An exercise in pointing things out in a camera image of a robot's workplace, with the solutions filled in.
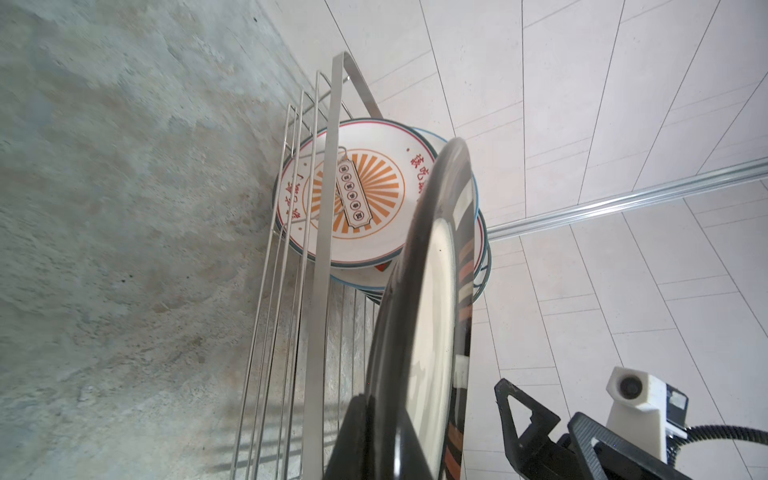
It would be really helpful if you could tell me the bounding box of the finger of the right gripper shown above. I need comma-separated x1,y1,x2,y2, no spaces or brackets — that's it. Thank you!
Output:
568,412,688,479
494,379,578,479

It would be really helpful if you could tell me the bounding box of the dark rimmed cream plate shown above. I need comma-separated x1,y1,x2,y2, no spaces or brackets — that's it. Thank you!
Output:
323,163,474,479

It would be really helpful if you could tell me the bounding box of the white watermelon pattern plate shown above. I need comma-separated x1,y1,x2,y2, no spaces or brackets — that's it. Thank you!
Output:
274,118,438,268

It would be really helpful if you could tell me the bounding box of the right corner aluminium profile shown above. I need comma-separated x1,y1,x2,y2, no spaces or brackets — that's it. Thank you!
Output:
487,157,767,242

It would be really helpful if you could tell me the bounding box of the orange sunburst plate front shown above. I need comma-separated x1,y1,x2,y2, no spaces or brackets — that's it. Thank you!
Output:
331,128,482,291

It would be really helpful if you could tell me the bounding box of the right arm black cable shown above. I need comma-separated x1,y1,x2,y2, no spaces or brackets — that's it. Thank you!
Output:
667,424,768,469

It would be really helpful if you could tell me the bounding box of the metal wire dish rack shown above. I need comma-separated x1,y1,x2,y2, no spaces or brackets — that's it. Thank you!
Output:
229,51,385,480

